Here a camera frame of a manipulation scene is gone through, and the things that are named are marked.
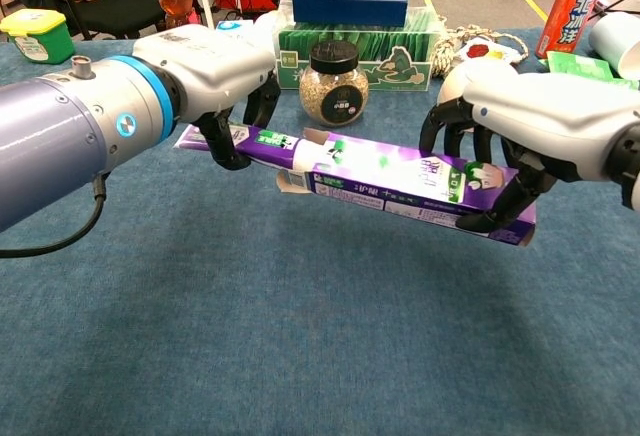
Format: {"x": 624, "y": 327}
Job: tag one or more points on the white bottle yellow cap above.
{"x": 265, "y": 31}

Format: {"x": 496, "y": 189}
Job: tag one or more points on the red drink can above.
{"x": 572, "y": 11}

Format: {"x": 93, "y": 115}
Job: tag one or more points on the green sachet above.
{"x": 575, "y": 63}
{"x": 627, "y": 83}

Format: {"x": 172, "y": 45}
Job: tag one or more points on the yellow-lidded green container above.
{"x": 35, "y": 36}

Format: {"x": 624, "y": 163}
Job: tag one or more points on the blue table mat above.
{"x": 300, "y": 316}

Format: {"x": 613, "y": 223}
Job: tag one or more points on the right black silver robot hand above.
{"x": 550, "y": 116}

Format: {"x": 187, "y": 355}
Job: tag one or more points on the light blue mug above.
{"x": 617, "y": 41}

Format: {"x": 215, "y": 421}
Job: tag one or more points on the white blue milk carton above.
{"x": 235, "y": 27}

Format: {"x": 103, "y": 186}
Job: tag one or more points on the purple toothpaste carton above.
{"x": 380, "y": 176}

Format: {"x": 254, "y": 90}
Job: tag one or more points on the green tea bag box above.
{"x": 400, "y": 66}

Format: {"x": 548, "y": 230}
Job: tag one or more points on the purple toothpaste tube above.
{"x": 267, "y": 148}

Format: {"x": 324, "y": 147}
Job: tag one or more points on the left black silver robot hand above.
{"x": 215, "y": 63}

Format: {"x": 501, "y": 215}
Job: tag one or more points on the navy blue box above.
{"x": 350, "y": 6}

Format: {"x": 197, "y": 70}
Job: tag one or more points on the beige upturned bowl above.
{"x": 457, "y": 81}

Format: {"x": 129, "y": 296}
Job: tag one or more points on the glass jar black lid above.
{"x": 332, "y": 91}

